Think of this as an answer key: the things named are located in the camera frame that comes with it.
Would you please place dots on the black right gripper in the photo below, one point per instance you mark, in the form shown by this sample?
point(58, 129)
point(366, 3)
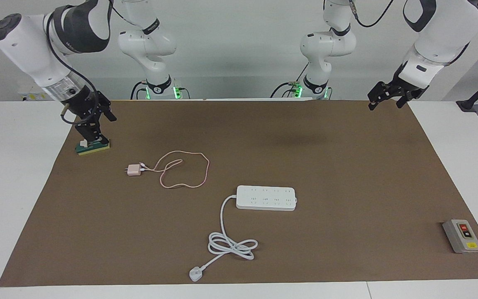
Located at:
point(79, 104)

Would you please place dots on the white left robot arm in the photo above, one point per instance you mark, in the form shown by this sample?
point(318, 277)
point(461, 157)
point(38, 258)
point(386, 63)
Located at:
point(442, 37)

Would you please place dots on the white box with yellow labels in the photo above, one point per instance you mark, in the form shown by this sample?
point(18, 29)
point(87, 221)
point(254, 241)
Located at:
point(31, 96)

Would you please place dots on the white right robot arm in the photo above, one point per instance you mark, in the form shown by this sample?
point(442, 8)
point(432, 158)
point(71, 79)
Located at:
point(27, 45)

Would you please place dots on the pink charger adapter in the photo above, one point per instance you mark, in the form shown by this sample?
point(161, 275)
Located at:
point(133, 170)

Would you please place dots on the green block with white clip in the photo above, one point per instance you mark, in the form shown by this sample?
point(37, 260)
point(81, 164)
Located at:
point(98, 147)

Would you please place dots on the white power strip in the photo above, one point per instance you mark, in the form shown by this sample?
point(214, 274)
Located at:
point(266, 198)

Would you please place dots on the grey on-off switch box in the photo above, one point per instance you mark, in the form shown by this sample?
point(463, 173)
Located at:
point(462, 236)

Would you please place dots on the brown table mat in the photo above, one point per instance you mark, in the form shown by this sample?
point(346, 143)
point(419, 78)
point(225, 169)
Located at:
point(305, 166)

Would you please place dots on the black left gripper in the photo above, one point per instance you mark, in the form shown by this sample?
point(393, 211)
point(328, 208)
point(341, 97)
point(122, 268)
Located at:
point(392, 88)

